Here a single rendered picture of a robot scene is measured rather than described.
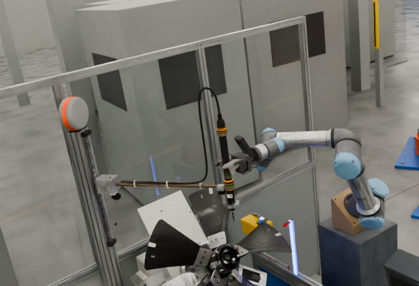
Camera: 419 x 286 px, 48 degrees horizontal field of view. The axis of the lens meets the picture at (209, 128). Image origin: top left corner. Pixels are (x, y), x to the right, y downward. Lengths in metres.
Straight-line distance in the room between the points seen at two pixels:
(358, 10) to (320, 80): 2.42
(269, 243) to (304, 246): 1.48
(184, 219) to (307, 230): 1.50
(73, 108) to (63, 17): 3.86
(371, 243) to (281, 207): 0.96
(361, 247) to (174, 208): 0.98
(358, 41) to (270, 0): 3.16
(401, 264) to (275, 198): 1.49
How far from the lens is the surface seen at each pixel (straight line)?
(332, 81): 6.70
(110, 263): 2.59
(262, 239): 2.35
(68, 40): 6.08
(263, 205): 3.33
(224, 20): 4.96
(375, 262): 2.77
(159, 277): 2.26
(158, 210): 2.43
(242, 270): 2.36
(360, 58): 8.80
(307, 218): 3.71
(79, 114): 2.29
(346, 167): 2.17
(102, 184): 2.35
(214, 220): 2.26
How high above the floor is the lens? 2.43
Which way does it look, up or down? 18 degrees down
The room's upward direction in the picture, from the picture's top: 8 degrees counter-clockwise
